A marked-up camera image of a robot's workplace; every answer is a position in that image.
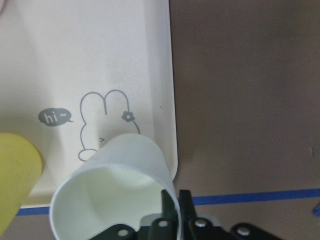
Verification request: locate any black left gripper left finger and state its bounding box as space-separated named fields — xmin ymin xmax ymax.
xmin=139 ymin=190 xmax=182 ymax=240

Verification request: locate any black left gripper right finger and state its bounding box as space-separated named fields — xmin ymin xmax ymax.
xmin=178 ymin=190 xmax=221 ymax=240

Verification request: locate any pale cream plastic cup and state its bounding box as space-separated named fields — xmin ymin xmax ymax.
xmin=49 ymin=133 xmax=180 ymax=240

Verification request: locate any yellow plastic cup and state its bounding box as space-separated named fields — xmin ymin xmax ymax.
xmin=0 ymin=133 xmax=43 ymax=234

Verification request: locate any cream plastic tray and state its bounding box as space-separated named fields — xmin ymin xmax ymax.
xmin=0 ymin=0 xmax=178 ymax=208

